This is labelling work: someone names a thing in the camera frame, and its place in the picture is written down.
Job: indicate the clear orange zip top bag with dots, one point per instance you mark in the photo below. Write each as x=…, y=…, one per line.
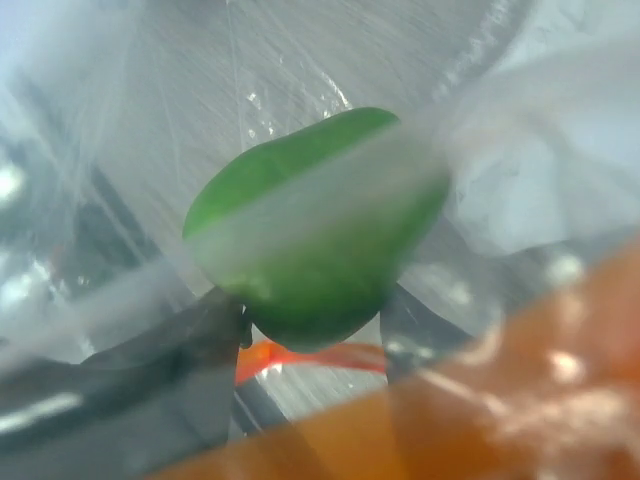
x=115, y=113

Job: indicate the green fake pepper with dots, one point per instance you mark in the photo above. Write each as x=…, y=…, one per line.
x=311, y=231

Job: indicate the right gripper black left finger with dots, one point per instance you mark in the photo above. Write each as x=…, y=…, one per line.
x=126, y=411

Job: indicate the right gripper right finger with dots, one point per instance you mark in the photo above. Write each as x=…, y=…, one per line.
x=414, y=336

